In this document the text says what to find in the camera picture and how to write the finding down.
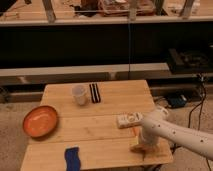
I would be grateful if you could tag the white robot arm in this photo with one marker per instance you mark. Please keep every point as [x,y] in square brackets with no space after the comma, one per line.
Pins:
[155,125]

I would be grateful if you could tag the black striped block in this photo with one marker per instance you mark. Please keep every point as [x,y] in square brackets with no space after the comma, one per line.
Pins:
[94,92]

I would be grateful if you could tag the clear plastic cup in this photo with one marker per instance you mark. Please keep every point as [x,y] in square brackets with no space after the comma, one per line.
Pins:
[80,94]

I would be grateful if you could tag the blue power adapter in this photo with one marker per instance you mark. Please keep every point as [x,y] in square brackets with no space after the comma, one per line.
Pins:
[176,101]

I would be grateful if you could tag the metal shelf rack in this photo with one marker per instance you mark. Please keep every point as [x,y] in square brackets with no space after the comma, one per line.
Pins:
[58,41]

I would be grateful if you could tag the orange bowl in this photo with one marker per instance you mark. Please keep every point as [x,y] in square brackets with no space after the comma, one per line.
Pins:
[40,121]

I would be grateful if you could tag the black box on shelf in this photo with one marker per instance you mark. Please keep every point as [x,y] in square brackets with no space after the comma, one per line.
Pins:
[189,62]

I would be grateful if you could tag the blue cloth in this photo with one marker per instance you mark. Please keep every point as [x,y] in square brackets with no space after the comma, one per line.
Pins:
[72,159]

